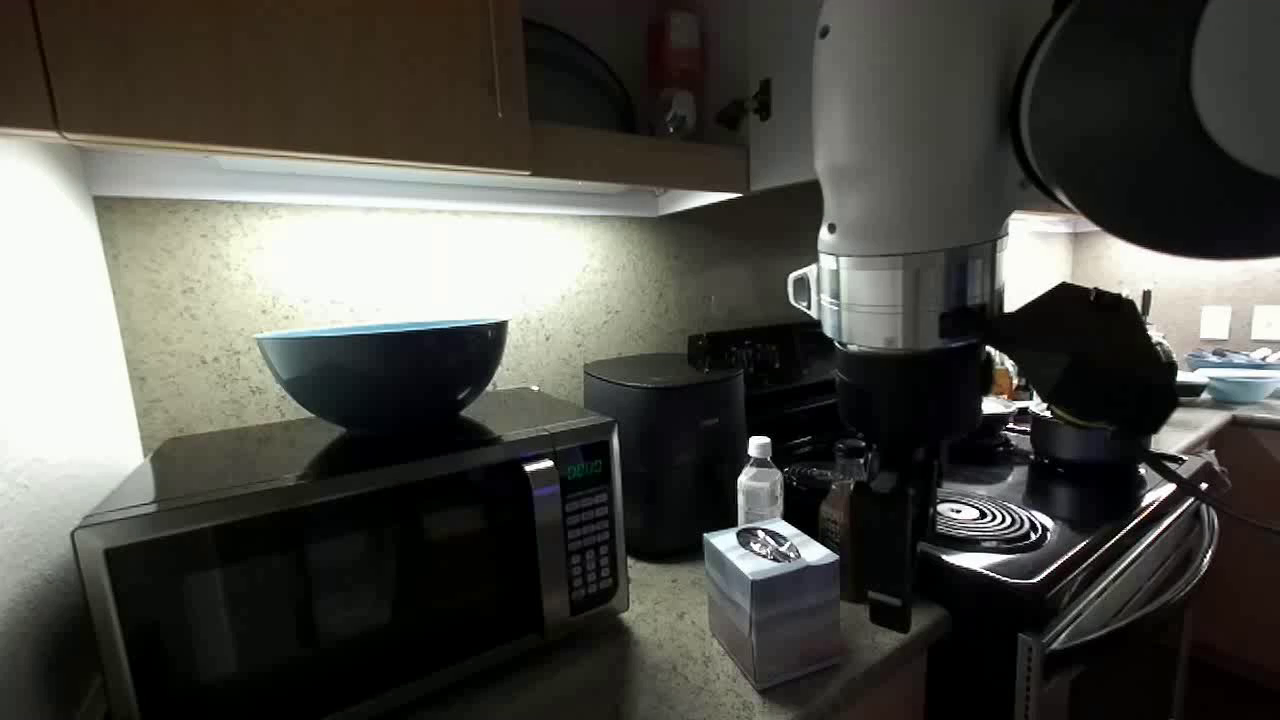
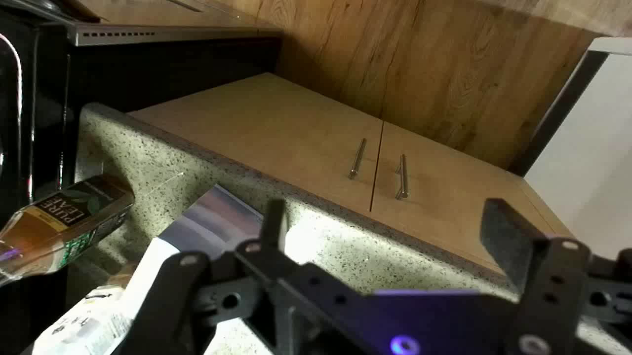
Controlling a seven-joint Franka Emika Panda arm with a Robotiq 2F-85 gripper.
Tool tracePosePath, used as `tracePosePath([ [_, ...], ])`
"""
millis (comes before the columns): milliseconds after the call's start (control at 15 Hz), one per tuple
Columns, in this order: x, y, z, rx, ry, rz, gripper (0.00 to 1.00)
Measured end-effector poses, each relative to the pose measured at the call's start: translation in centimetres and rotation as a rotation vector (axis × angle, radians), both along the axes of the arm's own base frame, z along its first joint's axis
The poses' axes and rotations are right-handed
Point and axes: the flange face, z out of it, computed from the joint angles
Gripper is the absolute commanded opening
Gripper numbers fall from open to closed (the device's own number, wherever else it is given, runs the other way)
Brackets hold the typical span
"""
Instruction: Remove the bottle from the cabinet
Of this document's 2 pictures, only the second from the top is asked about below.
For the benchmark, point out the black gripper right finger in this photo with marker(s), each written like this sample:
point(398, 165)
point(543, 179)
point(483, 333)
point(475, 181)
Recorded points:
point(554, 288)

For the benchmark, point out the wooden lower cabinet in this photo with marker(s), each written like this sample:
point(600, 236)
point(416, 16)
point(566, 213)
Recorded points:
point(284, 130)

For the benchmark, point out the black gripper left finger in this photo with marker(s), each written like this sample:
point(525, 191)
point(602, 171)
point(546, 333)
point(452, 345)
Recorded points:
point(179, 296)

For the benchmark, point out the white appliance panel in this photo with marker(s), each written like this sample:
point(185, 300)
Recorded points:
point(594, 144)

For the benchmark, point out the brown sauce bottle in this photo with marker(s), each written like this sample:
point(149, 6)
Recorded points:
point(63, 219)

